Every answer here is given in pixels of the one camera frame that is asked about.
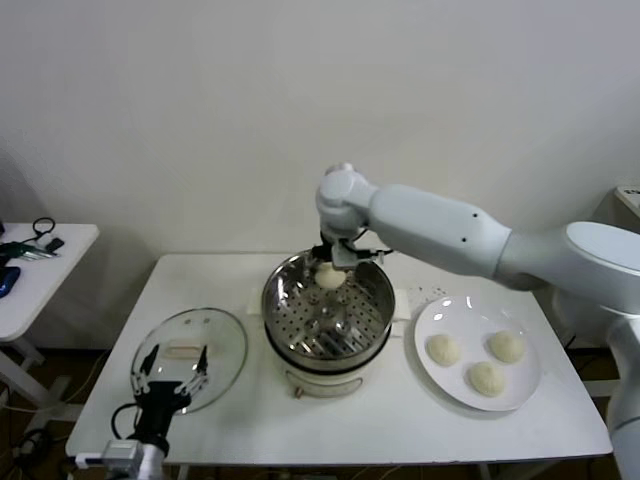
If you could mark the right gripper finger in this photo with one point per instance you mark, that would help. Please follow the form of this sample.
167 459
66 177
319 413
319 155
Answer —
308 267

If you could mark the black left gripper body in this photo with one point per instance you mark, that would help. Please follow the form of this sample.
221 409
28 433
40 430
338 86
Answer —
162 395

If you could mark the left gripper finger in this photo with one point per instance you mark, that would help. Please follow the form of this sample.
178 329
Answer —
202 370
142 372

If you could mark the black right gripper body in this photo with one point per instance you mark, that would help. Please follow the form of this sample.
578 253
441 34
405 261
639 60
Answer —
324 247

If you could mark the white steamed baozi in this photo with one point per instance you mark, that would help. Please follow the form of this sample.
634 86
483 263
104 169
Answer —
442 349
486 379
329 279
506 346

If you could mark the round glass pot lid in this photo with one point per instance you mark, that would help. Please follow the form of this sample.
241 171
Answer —
225 345

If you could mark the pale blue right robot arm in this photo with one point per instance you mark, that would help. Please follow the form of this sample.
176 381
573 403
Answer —
425 220

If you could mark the stainless steel steamer basket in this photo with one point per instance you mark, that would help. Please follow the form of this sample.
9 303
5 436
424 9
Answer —
372 287

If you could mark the white electric cooker base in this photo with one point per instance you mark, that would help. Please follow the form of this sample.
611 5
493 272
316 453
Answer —
325 385

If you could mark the white side table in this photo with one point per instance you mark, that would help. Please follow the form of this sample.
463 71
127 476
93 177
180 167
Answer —
60 280

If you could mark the small black device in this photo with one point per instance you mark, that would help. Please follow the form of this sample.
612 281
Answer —
55 245

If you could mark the blue plastic object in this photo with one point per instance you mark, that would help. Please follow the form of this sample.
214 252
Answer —
7 282

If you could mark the white round plate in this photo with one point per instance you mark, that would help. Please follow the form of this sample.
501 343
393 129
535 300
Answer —
447 387

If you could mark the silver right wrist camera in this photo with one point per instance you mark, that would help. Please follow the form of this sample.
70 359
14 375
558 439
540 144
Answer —
345 256

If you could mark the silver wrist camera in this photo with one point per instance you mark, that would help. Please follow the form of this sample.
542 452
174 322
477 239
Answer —
345 256
120 452

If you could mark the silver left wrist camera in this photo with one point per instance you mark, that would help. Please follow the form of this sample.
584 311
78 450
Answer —
120 452

